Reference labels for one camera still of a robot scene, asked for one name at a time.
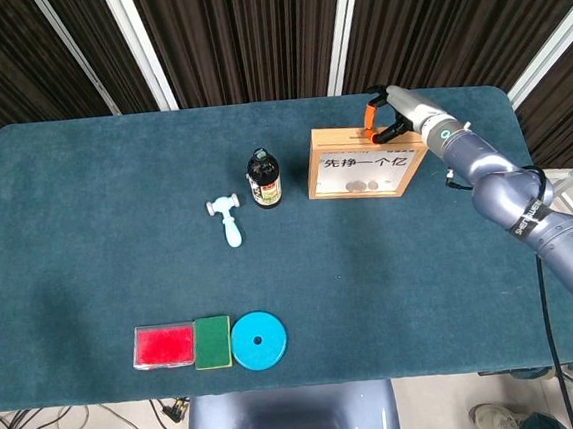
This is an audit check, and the white shoe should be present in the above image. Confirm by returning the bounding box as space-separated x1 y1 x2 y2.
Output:
467 400 525 429

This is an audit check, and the black power plug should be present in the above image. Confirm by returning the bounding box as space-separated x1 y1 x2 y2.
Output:
159 397 191 427

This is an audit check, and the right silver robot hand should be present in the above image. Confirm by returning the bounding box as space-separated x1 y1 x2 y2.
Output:
359 78 458 151

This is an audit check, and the dark brown pleated curtain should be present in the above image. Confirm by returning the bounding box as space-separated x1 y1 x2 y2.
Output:
0 0 573 220

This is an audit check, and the thin grey frame post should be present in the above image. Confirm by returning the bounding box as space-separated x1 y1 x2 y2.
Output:
31 0 122 122

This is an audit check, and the teal tablecloth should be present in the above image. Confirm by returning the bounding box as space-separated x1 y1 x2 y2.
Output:
0 74 573 416

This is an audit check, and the wooden coin bank box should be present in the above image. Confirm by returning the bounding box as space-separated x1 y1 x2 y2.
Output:
302 119 436 205

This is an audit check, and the white frame post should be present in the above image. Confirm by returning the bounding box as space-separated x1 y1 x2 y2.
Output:
101 0 180 116
319 0 373 97
498 0 573 111

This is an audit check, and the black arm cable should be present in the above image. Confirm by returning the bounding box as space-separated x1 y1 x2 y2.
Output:
520 162 573 429

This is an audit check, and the red pad clear box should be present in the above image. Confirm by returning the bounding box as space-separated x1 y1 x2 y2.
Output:
129 321 199 372

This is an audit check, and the light blue toy hammer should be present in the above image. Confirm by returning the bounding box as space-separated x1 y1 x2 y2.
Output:
205 191 245 251

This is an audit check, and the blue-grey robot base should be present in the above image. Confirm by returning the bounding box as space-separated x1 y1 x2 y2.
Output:
181 378 402 429

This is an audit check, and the blue disc with hole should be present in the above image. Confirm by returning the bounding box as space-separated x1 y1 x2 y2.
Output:
228 308 291 374

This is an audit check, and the green yellow sponge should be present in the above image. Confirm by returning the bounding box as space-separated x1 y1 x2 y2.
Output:
190 314 236 372

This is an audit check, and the dark tea bottle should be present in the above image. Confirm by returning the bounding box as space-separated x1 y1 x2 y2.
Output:
244 146 285 212

